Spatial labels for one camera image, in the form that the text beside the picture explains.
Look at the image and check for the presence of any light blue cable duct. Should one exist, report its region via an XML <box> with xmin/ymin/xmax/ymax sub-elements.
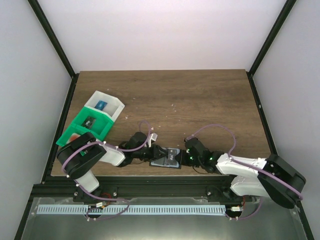
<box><xmin>36</xmin><ymin>204</ymin><xmax>226</xmax><ymax>216</ymax></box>

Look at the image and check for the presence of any black leather card holder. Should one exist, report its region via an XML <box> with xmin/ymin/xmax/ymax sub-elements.
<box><xmin>149</xmin><ymin>148</ymin><xmax>181</xmax><ymax>169</ymax></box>

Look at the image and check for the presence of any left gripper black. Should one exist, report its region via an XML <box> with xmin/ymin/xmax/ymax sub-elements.
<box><xmin>133</xmin><ymin>144</ymin><xmax>169</xmax><ymax>163</ymax></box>

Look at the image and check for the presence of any red and white card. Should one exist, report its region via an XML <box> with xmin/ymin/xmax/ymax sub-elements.
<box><xmin>66</xmin><ymin>133</ymin><xmax>80</xmax><ymax>144</ymax></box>

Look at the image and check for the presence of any white plastic bin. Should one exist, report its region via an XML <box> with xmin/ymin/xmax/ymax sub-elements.
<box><xmin>84</xmin><ymin>90</ymin><xmax>125</xmax><ymax>122</ymax></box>

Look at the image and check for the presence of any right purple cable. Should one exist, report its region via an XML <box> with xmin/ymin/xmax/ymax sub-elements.
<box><xmin>186</xmin><ymin>124</ymin><xmax>303</xmax><ymax>201</ymax></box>

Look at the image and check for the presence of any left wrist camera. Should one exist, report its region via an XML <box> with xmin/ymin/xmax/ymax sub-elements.
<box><xmin>146</xmin><ymin>132</ymin><xmax>158</xmax><ymax>148</ymax></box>

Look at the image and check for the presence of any blue card in bin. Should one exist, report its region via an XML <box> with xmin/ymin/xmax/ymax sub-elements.
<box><xmin>94</xmin><ymin>100</ymin><xmax>108</xmax><ymax>111</ymax></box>

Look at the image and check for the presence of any green plastic bin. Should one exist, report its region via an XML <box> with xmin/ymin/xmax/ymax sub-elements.
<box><xmin>56</xmin><ymin>123</ymin><xmax>87</xmax><ymax>147</ymax></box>
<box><xmin>70</xmin><ymin>107</ymin><xmax>114</xmax><ymax>140</ymax></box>

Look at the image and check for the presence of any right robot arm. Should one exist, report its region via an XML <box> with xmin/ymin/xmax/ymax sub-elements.
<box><xmin>175</xmin><ymin>137</ymin><xmax>306</xmax><ymax>209</ymax></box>

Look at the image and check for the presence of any green plastic bin middle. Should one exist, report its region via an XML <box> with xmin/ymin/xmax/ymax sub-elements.
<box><xmin>70</xmin><ymin>107</ymin><xmax>114</xmax><ymax>140</ymax></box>

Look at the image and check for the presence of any green plastic bin front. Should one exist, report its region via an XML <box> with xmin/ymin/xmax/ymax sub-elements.
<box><xmin>56</xmin><ymin>123</ymin><xmax>87</xmax><ymax>147</ymax></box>

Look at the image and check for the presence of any black aluminium frame rail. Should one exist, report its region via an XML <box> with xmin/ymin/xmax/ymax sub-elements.
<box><xmin>30</xmin><ymin>175</ymin><xmax>242</xmax><ymax>204</ymax></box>

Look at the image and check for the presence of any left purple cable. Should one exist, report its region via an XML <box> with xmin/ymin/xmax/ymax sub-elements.
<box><xmin>61</xmin><ymin>120</ymin><xmax>155</xmax><ymax>203</ymax></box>

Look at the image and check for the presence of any dark card in bin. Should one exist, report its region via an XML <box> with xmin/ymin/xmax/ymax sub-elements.
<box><xmin>81</xmin><ymin>116</ymin><xmax>96</xmax><ymax>129</ymax></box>

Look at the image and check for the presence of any purple cable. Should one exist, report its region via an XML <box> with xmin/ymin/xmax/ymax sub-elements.
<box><xmin>61</xmin><ymin>120</ymin><xmax>155</xmax><ymax>203</ymax></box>
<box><xmin>186</xmin><ymin>124</ymin><xmax>303</xmax><ymax>201</ymax></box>

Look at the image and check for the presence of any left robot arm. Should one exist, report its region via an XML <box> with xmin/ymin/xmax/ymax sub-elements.
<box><xmin>56</xmin><ymin>131</ymin><xmax>168</xmax><ymax>202</ymax></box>

